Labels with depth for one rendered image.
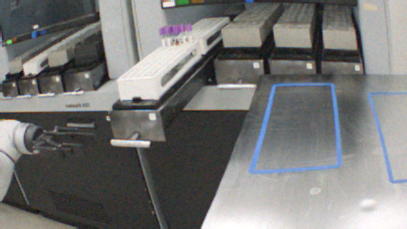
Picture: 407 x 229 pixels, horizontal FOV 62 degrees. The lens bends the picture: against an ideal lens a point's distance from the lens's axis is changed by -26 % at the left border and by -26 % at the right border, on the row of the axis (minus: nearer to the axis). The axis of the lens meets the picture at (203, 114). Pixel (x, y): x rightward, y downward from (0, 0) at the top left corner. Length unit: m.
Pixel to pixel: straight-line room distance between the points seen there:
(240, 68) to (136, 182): 0.56
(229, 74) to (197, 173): 0.34
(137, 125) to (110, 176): 0.61
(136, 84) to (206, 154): 0.43
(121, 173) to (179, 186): 0.22
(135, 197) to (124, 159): 0.16
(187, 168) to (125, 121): 0.44
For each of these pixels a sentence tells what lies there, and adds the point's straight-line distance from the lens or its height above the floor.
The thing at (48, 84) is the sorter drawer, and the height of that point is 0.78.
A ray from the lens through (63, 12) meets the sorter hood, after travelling 1.49.
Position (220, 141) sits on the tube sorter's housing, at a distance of 1.27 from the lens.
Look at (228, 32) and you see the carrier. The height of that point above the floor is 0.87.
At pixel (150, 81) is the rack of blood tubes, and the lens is 0.93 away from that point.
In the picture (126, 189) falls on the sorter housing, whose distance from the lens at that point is 1.53.
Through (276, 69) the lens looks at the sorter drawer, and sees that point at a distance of 1.14.
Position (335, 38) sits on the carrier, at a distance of 1.17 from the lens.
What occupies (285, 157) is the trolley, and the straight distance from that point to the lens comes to 0.64.
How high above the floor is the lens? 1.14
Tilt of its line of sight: 23 degrees down
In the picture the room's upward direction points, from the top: 9 degrees counter-clockwise
